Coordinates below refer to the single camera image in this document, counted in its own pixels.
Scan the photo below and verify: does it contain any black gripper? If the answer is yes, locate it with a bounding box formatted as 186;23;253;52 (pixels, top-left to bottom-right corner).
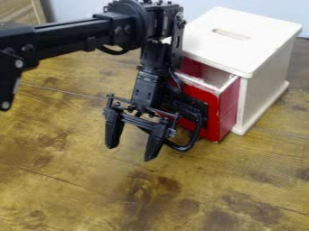
104;42;176;162

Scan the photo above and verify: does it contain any black metal drawer handle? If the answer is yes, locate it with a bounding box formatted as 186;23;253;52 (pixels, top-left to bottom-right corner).
138;88;210;152

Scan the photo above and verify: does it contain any red wooden drawer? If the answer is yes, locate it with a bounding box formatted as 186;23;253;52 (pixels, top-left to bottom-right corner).
176;58;241;143

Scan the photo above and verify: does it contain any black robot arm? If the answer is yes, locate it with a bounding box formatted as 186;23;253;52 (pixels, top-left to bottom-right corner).
0;0;186;161

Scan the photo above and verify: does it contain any white wooden box cabinet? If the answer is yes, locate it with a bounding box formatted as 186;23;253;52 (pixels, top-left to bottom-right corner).
178;6;302;135

